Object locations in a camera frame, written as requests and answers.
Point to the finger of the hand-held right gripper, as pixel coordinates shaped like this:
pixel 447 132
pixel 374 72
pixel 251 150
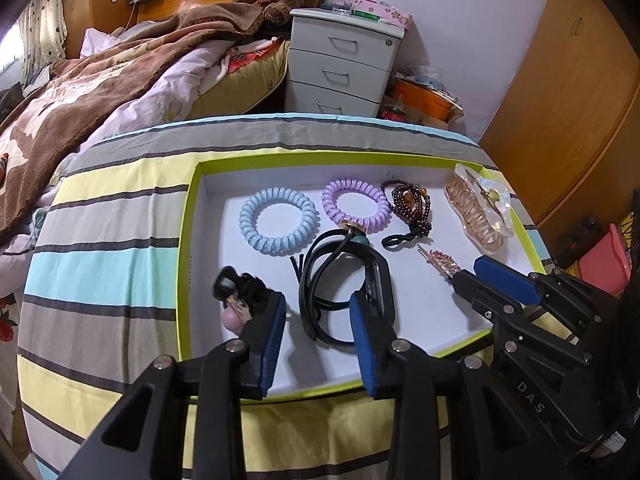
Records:
pixel 475 287
pixel 505 277

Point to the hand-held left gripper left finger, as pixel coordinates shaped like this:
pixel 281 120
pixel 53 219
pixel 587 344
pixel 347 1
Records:
pixel 270 340

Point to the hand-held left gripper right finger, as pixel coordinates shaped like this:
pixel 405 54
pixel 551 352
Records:
pixel 362 350

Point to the pink rhinestone hair clip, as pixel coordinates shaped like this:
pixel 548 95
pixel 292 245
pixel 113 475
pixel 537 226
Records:
pixel 442 260

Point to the green cardboard box tray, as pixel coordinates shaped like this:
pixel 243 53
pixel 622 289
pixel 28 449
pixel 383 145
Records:
pixel 310 360

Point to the black scrunchie with pink ball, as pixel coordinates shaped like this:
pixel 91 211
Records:
pixel 250 287

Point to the beige hair claw clip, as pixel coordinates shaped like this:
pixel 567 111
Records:
pixel 475 215

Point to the black wristband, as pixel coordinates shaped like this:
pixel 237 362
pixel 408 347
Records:
pixel 380 270

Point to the black bobby pins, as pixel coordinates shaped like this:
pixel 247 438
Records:
pixel 296 266

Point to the pink plastic bucket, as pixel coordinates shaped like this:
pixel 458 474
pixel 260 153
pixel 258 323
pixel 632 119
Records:
pixel 605 260

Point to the yellow printed bag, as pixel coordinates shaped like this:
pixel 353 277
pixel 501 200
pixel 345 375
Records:
pixel 626 227

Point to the wooden wardrobe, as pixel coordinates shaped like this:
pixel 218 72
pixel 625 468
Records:
pixel 575 110

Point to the striped cloth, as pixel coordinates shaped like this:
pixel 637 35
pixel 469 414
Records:
pixel 100 260

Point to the red label bottle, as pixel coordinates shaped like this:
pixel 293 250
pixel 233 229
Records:
pixel 394 111

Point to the orange container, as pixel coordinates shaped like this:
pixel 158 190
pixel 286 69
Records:
pixel 420 100

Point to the white nightstand with drawers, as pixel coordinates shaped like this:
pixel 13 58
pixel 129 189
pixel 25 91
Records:
pixel 345 60

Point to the red floral bedsheet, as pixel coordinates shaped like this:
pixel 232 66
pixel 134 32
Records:
pixel 6 325

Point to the pink floral box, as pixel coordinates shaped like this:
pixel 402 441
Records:
pixel 385 12

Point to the brown fleece blanket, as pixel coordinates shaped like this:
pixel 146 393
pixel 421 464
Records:
pixel 100 85

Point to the wooden cabinet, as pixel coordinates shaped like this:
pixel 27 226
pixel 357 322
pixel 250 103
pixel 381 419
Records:
pixel 105 0

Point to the dotted curtain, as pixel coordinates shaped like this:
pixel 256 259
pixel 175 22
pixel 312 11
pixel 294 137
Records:
pixel 45 25

